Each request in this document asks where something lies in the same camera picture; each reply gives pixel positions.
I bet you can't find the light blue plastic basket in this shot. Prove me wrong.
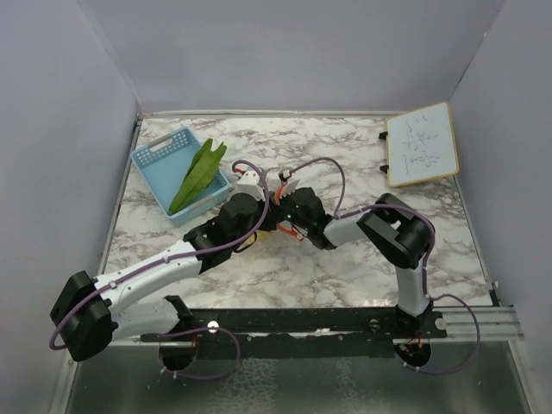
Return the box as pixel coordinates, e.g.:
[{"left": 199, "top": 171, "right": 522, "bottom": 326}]
[{"left": 130, "top": 127, "right": 230, "bottom": 227}]

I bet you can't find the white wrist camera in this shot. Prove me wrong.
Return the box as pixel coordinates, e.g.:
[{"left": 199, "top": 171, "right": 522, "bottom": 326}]
[
  {"left": 236, "top": 170, "right": 265, "bottom": 201},
  {"left": 274, "top": 169, "right": 299, "bottom": 201}
]

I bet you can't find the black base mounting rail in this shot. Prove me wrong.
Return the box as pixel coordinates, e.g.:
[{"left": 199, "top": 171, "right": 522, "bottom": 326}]
[{"left": 141, "top": 307, "right": 447, "bottom": 361}]

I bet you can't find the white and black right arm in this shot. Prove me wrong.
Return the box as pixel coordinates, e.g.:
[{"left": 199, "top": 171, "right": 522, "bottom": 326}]
[{"left": 273, "top": 187, "right": 435, "bottom": 337}]

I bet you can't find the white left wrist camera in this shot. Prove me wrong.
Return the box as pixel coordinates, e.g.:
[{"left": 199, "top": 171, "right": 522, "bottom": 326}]
[{"left": 236, "top": 170, "right": 265, "bottom": 201}]

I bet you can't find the aluminium table frame rail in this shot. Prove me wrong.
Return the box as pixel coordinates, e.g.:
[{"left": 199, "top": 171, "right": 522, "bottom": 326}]
[{"left": 436, "top": 306, "right": 524, "bottom": 342}]

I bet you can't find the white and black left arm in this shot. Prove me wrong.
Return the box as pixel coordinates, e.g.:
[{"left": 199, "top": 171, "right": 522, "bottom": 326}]
[{"left": 49, "top": 193, "right": 273, "bottom": 361}]

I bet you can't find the yellow fake banana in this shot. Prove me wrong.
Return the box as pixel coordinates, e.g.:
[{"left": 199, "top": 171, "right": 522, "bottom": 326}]
[{"left": 248, "top": 231, "right": 273, "bottom": 242}]

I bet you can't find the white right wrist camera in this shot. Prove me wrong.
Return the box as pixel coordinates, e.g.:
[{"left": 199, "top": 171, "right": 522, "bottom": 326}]
[{"left": 274, "top": 169, "right": 299, "bottom": 201}]

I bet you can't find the small whiteboard wooden frame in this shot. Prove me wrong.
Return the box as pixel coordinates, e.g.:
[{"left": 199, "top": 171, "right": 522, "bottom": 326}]
[{"left": 386, "top": 102, "right": 460, "bottom": 187}]

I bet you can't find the clear zip bag orange seal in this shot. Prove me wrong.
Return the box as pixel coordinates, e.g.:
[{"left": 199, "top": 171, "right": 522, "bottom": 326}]
[{"left": 258, "top": 183, "right": 304, "bottom": 242}]

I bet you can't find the green fake lettuce leaf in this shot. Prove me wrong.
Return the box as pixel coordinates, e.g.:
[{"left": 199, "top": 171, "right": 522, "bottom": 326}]
[{"left": 168, "top": 139, "right": 227, "bottom": 215}]

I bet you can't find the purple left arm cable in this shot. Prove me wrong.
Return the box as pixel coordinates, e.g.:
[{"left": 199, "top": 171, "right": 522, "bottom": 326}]
[{"left": 48, "top": 160, "right": 268, "bottom": 380}]

